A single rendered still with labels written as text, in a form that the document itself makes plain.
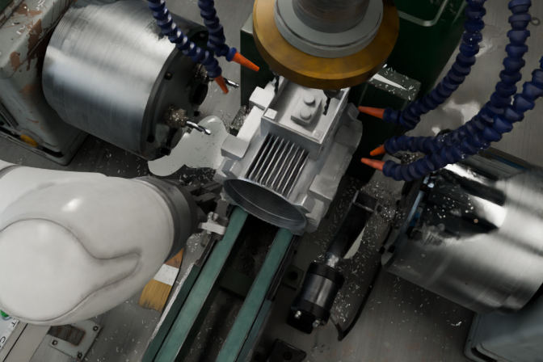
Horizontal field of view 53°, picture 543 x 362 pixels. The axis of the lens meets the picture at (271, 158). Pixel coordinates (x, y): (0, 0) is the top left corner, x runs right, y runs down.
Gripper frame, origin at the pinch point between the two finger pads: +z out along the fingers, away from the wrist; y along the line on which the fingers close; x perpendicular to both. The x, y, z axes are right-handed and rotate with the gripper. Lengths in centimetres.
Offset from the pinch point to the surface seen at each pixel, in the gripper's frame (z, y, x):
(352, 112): 18.1, -13.0, -18.4
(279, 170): 8.2, -6.8, -6.0
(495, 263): 6.1, -39.8, -6.9
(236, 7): 58, 24, -31
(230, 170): 8.4, 0.1, -2.9
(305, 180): 11.6, -10.8, -5.9
